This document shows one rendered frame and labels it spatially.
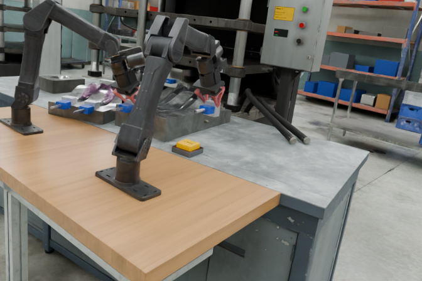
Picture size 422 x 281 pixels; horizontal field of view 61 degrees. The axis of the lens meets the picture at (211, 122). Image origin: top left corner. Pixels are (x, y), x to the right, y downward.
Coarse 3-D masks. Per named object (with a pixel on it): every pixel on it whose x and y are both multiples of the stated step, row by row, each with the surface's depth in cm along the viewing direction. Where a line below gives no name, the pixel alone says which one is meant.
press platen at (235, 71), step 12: (96, 48) 252; (120, 48) 250; (180, 60) 223; (192, 60) 218; (228, 60) 235; (252, 60) 262; (228, 72) 197; (240, 72) 194; (252, 72) 223; (276, 72) 237
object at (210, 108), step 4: (208, 100) 137; (212, 100) 138; (208, 104) 135; (212, 104) 134; (200, 108) 132; (204, 108) 131; (208, 108) 130; (212, 108) 132; (216, 108) 134; (196, 112) 127; (200, 112) 133; (204, 112) 132; (208, 112) 131; (212, 112) 133; (216, 112) 135; (212, 116) 135; (216, 116) 136
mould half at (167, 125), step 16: (176, 96) 161; (208, 96) 160; (160, 112) 139; (176, 112) 144; (192, 112) 148; (224, 112) 167; (160, 128) 133; (176, 128) 138; (192, 128) 147; (208, 128) 159
